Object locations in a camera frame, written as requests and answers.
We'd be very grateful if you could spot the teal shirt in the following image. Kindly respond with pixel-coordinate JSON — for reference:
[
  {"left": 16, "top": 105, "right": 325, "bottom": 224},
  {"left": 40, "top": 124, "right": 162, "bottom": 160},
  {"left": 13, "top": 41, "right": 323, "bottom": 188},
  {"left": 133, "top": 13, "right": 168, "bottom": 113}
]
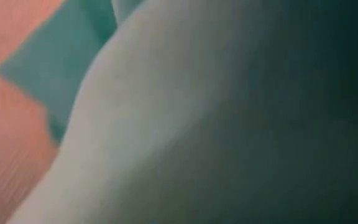
[{"left": 0, "top": 0, "right": 145, "bottom": 147}]

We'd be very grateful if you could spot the cream white shirt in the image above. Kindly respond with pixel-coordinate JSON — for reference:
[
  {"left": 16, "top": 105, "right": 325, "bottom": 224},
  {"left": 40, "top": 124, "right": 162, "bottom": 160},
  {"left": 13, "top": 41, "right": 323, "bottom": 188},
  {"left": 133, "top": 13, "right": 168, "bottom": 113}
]
[{"left": 4, "top": 0, "right": 358, "bottom": 224}]

